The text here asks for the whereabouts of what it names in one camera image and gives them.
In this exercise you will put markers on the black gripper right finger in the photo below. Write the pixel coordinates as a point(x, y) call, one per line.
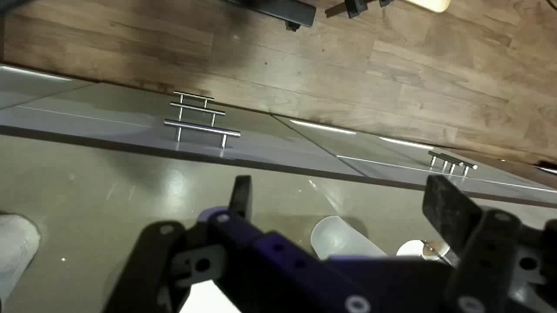
point(487, 261)

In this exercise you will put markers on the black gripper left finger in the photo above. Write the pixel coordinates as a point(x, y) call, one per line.
point(289, 271)

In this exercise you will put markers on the large translucent shaker cup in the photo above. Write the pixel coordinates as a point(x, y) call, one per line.
point(341, 236)

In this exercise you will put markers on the white drawer bank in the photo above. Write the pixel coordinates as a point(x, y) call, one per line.
point(104, 115)
point(393, 156)

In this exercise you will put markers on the black stand foot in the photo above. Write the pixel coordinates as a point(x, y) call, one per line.
point(278, 10)
point(353, 5)

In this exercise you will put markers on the cream white object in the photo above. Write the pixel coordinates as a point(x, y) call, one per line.
point(430, 3)

